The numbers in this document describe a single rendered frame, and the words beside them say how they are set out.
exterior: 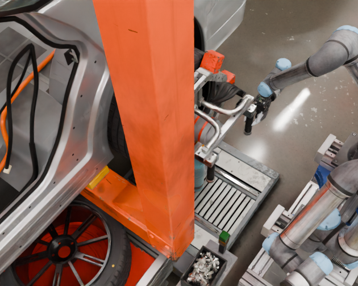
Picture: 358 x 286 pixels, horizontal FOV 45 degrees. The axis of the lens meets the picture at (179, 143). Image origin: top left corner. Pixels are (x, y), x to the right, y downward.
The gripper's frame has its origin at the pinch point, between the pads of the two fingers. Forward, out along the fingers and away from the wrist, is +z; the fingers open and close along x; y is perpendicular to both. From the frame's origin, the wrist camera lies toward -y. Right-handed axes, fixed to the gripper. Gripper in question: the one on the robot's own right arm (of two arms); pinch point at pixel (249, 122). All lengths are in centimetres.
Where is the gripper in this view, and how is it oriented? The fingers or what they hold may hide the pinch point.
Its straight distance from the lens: 220.2
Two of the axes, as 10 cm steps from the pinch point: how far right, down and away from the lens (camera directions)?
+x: 8.1, 4.8, -3.5
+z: -5.9, 6.8, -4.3
